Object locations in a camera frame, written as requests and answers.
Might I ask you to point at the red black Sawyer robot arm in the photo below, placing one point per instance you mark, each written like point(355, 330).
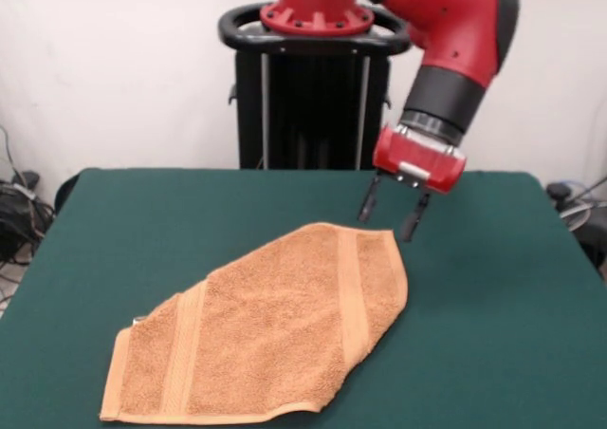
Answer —
point(450, 30)

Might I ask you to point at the tan terry towel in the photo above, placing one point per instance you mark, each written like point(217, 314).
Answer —
point(261, 329)

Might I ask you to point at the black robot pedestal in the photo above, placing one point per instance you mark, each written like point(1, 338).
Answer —
point(322, 116)

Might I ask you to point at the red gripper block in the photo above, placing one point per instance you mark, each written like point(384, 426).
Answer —
point(417, 161)

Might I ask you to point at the black bulky object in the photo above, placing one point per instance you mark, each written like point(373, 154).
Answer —
point(595, 239)

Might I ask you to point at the dark green tablecloth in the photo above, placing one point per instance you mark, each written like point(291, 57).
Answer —
point(474, 329)

